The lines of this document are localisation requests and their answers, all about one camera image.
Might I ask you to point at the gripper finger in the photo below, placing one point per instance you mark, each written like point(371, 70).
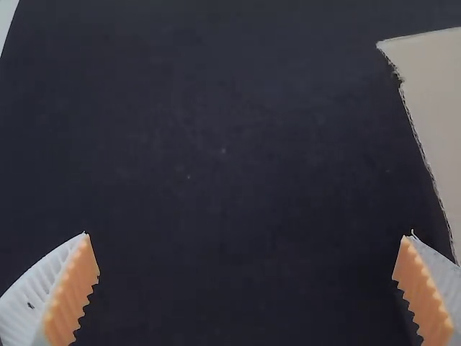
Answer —
point(54, 299)
point(428, 295)

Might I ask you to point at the cardboard box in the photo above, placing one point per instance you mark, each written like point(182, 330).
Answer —
point(436, 108)

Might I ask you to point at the black mat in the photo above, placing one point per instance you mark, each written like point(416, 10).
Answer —
point(216, 144)

